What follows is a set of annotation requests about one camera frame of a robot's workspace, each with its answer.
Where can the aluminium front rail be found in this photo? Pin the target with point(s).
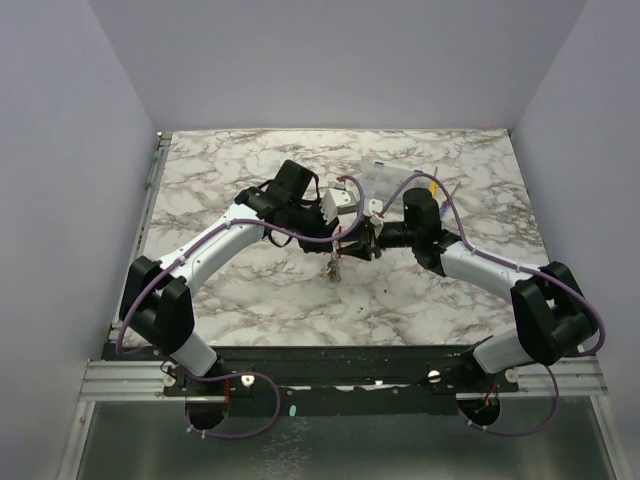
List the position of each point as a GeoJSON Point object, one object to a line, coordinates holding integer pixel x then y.
{"type": "Point", "coordinates": [139, 381]}

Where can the metal key organizer red handle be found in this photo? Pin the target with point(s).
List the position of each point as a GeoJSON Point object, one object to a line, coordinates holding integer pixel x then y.
{"type": "Point", "coordinates": [332, 270]}

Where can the yellow handled screwdriver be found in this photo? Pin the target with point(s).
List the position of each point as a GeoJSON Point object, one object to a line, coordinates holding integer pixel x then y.
{"type": "Point", "coordinates": [433, 185]}

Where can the blue red handled screwdriver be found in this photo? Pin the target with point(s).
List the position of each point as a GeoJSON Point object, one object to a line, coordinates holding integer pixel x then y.
{"type": "Point", "coordinates": [446, 205]}

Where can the clear plastic organizer box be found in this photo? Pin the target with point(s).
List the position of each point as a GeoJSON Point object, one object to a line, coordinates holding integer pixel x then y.
{"type": "Point", "coordinates": [379, 180]}

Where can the aluminium rail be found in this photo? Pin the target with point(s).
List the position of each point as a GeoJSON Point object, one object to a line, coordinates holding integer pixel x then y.
{"type": "Point", "coordinates": [152, 184]}
{"type": "Point", "coordinates": [139, 381]}

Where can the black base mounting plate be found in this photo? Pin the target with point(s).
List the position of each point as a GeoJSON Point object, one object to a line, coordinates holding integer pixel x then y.
{"type": "Point", "coordinates": [337, 381]}

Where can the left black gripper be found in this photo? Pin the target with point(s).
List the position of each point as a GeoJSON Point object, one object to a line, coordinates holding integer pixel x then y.
{"type": "Point", "coordinates": [316, 246]}

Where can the aluminium left side rail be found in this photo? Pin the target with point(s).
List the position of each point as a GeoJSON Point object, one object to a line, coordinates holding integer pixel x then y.
{"type": "Point", "coordinates": [152, 184]}

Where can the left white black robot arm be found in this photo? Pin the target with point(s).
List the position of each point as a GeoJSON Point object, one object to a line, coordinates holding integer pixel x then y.
{"type": "Point", "coordinates": [157, 301]}

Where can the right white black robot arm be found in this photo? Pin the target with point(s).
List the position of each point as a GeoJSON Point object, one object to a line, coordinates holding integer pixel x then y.
{"type": "Point", "coordinates": [550, 319]}

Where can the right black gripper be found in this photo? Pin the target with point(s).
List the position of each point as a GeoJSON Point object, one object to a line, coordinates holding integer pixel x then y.
{"type": "Point", "coordinates": [375, 240]}

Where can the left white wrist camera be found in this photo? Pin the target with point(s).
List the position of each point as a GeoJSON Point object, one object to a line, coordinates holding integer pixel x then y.
{"type": "Point", "coordinates": [340, 202]}

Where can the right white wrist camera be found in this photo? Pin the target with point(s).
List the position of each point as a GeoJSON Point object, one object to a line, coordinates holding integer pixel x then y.
{"type": "Point", "coordinates": [374, 209]}

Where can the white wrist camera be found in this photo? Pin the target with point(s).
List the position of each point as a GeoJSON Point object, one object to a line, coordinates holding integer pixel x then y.
{"type": "Point", "coordinates": [374, 209]}
{"type": "Point", "coordinates": [340, 202]}

